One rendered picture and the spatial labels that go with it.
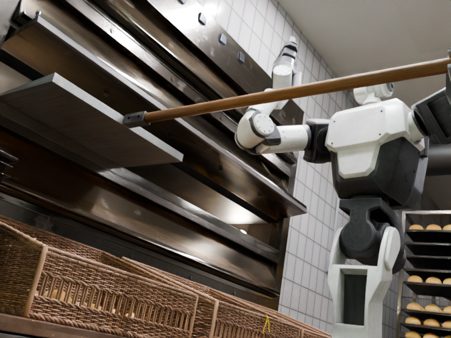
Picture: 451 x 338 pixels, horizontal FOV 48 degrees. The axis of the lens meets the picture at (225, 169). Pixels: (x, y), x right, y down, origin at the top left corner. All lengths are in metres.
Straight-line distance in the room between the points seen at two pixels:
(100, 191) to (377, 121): 1.00
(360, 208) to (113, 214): 0.89
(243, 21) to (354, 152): 1.39
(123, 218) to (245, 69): 1.16
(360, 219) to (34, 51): 1.14
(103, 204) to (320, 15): 1.93
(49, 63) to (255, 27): 1.41
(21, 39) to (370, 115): 1.10
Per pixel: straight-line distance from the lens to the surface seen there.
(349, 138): 1.61
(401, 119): 1.59
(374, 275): 1.46
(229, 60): 2.60
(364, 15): 3.23
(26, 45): 1.74
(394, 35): 3.38
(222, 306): 1.59
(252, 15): 2.88
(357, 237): 1.51
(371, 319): 1.47
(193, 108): 1.38
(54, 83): 1.44
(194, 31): 2.42
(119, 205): 1.94
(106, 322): 1.29
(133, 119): 1.54
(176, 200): 2.15
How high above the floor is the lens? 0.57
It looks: 20 degrees up
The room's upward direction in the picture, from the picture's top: 10 degrees clockwise
